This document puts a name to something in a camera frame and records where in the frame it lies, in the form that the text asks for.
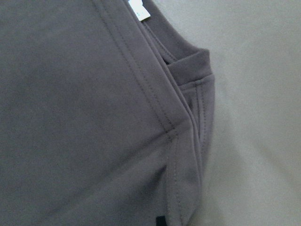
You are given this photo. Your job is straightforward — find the brown t-shirt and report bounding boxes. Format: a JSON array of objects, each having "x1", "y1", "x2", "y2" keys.
[{"x1": 0, "y1": 0, "x2": 214, "y2": 226}]

